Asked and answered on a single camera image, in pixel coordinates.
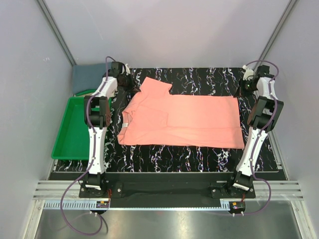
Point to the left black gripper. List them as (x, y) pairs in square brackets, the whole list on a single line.
[(132, 85)]

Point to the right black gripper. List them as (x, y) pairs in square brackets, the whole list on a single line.
[(240, 91)]

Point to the pink t-shirt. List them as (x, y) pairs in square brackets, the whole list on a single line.
[(156, 117)]

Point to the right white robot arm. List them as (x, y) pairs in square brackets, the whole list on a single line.
[(262, 120)]

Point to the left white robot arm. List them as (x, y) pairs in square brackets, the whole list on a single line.
[(97, 117)]

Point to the green plastic tray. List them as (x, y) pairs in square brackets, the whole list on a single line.
[(73, 140)]

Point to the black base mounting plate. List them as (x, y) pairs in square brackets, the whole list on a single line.
[(155, 194)]

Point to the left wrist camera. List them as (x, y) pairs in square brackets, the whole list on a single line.
[(127, 70)]

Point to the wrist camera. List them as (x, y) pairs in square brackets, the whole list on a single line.
[(127, 70), (248, 73)]

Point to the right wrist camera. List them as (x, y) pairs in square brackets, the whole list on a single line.
[(248, 73)]

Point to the aluminium rail frame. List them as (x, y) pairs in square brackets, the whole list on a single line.
[(64, 195)]

